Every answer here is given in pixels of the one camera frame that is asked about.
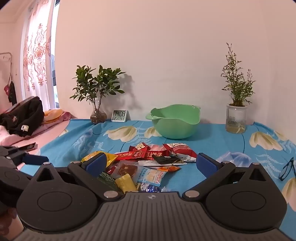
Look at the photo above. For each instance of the thin wispy plant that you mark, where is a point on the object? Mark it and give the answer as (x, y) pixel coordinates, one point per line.
(235, 81)

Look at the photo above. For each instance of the small red snack packet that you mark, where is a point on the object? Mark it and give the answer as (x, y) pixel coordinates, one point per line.
(140, 147)

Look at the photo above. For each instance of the dark small packet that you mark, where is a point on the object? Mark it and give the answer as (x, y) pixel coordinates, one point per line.
(30, 146)

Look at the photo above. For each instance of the pink blanket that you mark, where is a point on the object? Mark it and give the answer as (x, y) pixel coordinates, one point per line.
(46, 133)

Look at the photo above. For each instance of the yellow bar packet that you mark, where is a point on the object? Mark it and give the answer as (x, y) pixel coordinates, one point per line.
(126, 184)

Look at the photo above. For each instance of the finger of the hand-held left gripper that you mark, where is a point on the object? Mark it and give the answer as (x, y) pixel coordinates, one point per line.
(34, 160)

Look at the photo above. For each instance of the round glass vase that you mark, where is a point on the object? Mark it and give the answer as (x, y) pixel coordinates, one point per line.
(98, 117)

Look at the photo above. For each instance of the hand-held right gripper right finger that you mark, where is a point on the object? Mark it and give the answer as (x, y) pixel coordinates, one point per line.
(205, 162)

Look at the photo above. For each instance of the leafy green plant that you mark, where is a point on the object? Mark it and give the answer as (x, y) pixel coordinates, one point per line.
(97, 81)

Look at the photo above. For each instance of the blue candy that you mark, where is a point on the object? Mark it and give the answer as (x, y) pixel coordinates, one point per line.
(151, 188)

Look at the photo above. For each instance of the clear packet with brown snack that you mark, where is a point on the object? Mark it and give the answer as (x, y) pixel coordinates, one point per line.
(127, 169)

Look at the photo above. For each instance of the red and white snack packet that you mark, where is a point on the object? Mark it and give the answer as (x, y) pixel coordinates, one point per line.
(180, 150)

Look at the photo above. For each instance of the white digital clock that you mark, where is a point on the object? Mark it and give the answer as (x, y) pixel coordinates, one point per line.
(119, 115)

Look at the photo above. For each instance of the long red snack packet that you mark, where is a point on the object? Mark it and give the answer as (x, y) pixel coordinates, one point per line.
(155, 154)

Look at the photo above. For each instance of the hanging dark pouch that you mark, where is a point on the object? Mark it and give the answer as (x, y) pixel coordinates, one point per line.
(11, 91)

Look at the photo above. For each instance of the glass jar with white rim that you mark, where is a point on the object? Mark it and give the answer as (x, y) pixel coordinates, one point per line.
(236, 118)

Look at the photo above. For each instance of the black eyeglasses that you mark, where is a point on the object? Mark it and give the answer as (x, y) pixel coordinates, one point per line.
(286, 170)

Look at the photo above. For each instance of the light blue snack packet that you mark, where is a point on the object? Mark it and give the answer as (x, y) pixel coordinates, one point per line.
(150, 176)

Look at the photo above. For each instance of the green snack packet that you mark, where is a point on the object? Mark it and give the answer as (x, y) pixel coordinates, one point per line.
(107, 179)

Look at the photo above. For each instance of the blue floral tablecloth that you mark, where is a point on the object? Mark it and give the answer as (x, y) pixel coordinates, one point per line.
(208, 143)

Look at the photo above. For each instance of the pink snack packet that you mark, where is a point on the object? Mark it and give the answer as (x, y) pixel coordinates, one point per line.
(157, 147)

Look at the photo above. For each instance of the black clothing bundle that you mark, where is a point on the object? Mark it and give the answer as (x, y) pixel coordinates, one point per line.
(23, 118)

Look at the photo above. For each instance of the black snack packet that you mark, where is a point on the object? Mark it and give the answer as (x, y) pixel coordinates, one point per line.
(165, 159)

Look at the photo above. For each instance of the green plastic bowl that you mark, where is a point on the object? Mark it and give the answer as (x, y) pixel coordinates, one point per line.
(175, 127)

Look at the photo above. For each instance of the long white sachet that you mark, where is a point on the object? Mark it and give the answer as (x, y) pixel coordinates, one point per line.
(150, 163)

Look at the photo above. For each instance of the small orange snack packet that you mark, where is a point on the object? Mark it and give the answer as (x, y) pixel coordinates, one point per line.
(171, 168)

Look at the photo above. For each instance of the white red-patterned curtain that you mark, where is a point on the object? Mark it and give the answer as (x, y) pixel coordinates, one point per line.
(37, 58)

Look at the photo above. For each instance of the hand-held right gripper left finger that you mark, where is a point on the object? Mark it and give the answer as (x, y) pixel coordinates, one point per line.
(97, 164)

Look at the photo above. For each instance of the yellow snack packet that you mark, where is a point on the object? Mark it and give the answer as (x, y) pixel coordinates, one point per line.
(112, 157)

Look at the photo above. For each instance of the orange round pad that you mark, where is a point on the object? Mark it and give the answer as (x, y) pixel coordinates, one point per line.
(53, 114)

